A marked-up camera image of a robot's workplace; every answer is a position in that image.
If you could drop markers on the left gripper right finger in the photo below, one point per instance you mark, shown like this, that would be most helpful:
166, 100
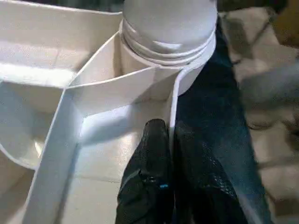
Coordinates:
201, 186

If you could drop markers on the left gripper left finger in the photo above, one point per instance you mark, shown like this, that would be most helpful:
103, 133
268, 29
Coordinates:
147, 182

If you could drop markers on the white plastic table top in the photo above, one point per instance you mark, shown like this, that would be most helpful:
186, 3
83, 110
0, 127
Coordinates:
105, 91

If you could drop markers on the white plastic table leg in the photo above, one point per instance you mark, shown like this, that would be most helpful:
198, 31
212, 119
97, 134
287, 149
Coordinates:
168, 21

